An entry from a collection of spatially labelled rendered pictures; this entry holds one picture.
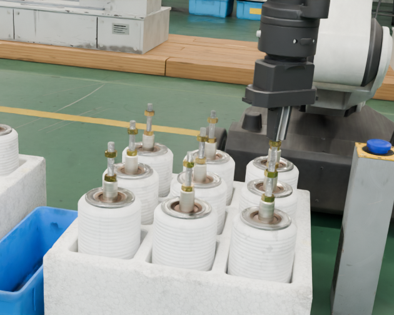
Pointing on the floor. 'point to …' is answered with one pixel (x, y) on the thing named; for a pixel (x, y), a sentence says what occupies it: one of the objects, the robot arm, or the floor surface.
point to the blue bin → (24, 262)
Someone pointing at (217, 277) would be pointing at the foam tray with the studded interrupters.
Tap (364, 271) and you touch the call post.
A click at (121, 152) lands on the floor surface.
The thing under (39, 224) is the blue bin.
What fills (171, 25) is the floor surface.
